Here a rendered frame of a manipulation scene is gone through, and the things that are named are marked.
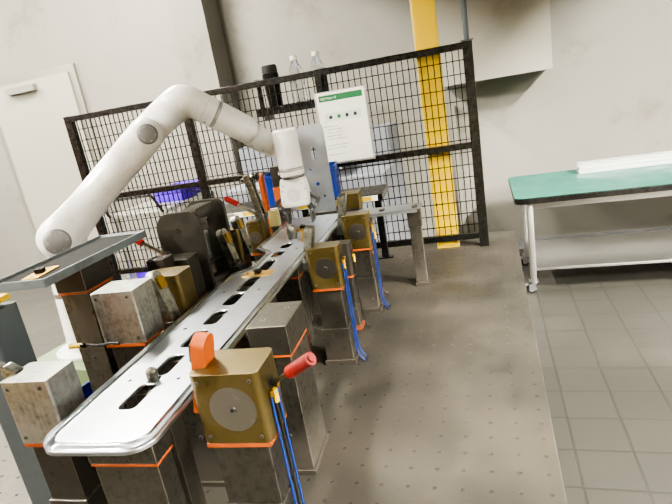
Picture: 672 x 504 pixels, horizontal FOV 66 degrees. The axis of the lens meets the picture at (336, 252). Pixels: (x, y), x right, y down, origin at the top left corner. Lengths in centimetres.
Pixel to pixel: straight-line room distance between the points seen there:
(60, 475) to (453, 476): 70
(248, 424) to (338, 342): 70
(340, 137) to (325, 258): 101
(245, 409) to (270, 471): 11
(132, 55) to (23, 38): 120
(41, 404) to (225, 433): 32
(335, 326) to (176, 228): 51
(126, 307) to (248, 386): 45
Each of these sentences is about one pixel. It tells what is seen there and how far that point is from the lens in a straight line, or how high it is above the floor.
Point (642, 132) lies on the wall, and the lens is 452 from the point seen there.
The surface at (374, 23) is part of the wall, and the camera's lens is 446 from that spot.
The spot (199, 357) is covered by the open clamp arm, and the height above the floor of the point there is 108.
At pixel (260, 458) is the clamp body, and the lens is 84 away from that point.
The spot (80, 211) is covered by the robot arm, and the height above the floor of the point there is 123.
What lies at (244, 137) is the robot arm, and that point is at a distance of 171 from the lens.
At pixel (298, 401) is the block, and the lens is 103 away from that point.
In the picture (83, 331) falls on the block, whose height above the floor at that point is 99.
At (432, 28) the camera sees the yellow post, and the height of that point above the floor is 162.
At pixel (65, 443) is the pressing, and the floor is 100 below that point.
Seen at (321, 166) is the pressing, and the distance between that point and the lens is 203.
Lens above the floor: 140
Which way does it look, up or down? 16 degrees down
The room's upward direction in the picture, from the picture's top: 10 degrees counter-clockwise
